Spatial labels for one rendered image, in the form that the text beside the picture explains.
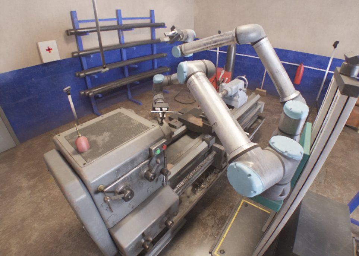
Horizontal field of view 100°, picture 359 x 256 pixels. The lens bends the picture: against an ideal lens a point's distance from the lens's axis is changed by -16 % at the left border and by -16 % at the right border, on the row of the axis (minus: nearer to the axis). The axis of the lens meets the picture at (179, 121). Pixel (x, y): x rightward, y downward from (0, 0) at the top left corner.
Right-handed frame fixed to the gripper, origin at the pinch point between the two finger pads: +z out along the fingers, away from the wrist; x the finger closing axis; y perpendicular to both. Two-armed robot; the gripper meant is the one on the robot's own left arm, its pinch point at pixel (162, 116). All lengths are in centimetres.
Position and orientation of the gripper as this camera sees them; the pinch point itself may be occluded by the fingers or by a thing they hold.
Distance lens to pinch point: 140.8
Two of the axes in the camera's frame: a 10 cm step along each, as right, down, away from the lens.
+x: 9.4, 0.2, 3.4
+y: 2.6, -6.7, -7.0
